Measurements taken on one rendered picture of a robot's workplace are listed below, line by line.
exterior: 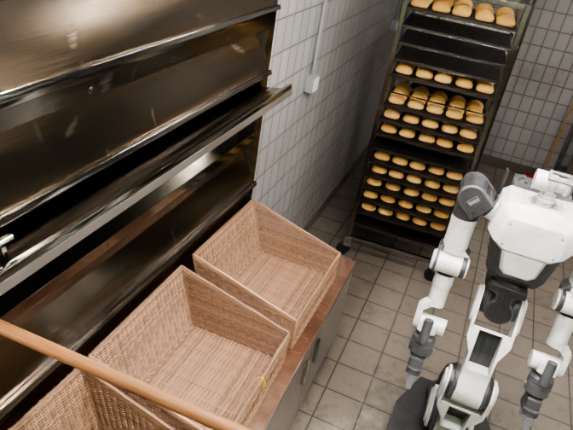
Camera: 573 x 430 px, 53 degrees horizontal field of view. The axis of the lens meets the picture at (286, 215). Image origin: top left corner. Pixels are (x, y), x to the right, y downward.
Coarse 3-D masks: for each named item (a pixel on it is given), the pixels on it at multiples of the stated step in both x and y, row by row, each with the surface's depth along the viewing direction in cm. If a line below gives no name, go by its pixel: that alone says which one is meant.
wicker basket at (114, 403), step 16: (64, 384) 162; (80, 384) 169; (96, 384) 168; (48, 400) 157; (64, 400) 163; (80, 400) 169; (96, 400) 172; (112, 400) 169; (128, 400) 166; (32, 416) 153; (48, 416) 158; (64, 416) 164; (80, 416) 170; (96, 416) 176; (112, 416) 173; (128, 416) 169; (144, 416) 166
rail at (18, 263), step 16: (272, 96) 218; (256, 112) 207; (224, 128) 186; (176, 160) 161; (144, 176) 151; (128, 192) 143; (96, 208) 134; (80, 224) 128; (48, 240) 121; (32, 256) 116; (0, 272) 110
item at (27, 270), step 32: (256, 96) 226; (288, 96) 234; (192, 128) 192; (128, 160) 167; (160, 160) 166; (192, 160) 170; (64, 192) 147; (96, 192) 147; (32, 224) 131; (64, 224) 131; (96, 224) 133; (0, 288) 110
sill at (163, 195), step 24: (240, 144) 242; (192, 168) 214; (168, 192) 196; (120, 216) 179; (144, 216) 184; (96, 240) 167; (120, 240) 175; (48, 264) 154; (72, 264) 156; (24, 288) 144; (48, 288) 148; (0, 312) 136; (24, 312) 142
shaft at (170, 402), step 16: (0, 320) 130; (16, 336) 128; (32, 336) 127; (48, 352) 126; (64, 352) 125; (80, 368) 124; (96, 368) 123; (112, 368) 124; (112, 384) 122; (128, 384) 121; (144, 384) 121; (160, 400) 119; (176, 400) 119; (192, 416) 117; (208, 416) 116
